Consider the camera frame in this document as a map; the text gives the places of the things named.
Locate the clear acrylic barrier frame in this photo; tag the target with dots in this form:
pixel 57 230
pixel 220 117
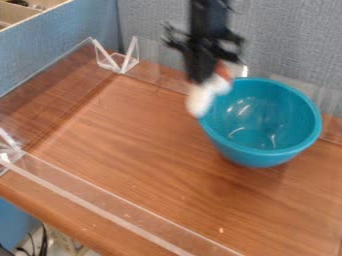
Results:
pixel 106 160

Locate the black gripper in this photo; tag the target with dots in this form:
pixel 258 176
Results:
pixel 205 43

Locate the wooden shelf unit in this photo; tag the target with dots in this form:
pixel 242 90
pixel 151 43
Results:
pixel 18 11

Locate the blue plastic bowl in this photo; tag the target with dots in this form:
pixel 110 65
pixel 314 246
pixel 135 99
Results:
pixel 264 123

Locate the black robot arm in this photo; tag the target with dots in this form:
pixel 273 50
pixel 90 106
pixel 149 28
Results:
pixel 210 6

